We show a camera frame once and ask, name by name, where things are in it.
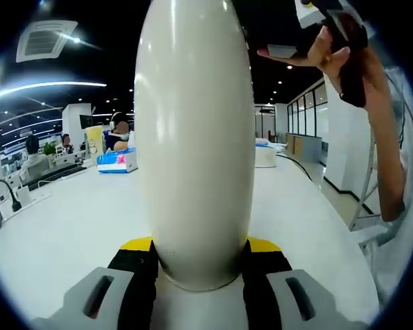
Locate black power cable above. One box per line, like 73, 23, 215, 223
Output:
0, 178, 22, 213

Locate yellow drink cup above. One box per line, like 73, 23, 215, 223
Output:
85, 124, 105, 163

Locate white mesh office chair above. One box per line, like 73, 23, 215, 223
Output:
20, 161, 52, 182

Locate ceiling air conditioner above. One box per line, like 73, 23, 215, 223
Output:
14, 21, 78, 63

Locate cream water cup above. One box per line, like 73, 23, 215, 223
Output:
134, 0, 257, 293

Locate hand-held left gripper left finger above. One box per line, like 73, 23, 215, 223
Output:
30, 236, 158, 330

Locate black closed laptop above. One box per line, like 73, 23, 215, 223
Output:
19, 162, 91, 184

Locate blue and white tissue pack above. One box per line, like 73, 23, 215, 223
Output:
254, 143, 278, 168
96, 146, 139, 175

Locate white table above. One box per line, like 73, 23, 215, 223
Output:
0, 156, 381, 330

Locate white power strip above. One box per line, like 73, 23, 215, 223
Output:
0, 191, 53, 223

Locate person's white shirt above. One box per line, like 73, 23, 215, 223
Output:
357, 67, 413, 305

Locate white metal rack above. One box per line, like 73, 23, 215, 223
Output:
349, 137, 383, 232

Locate curved ceiling light strip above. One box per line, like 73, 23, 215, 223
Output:
0, 80, 107, 103

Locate person's right hand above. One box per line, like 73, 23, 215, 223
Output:
257, 26, 392, 108

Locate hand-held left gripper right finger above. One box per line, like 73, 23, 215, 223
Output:
242, 236, 368, 330

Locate white charger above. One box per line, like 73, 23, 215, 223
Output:
16, 186, 32, 208

